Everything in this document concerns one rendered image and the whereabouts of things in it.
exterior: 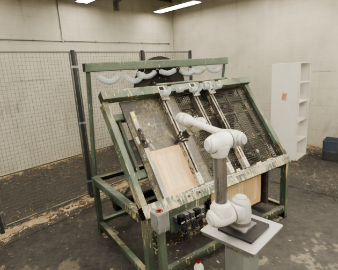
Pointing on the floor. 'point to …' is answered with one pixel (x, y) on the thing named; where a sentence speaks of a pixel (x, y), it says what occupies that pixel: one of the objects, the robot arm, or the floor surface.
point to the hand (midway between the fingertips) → (176, 141)
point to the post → (162, 251)
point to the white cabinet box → (291, 105)
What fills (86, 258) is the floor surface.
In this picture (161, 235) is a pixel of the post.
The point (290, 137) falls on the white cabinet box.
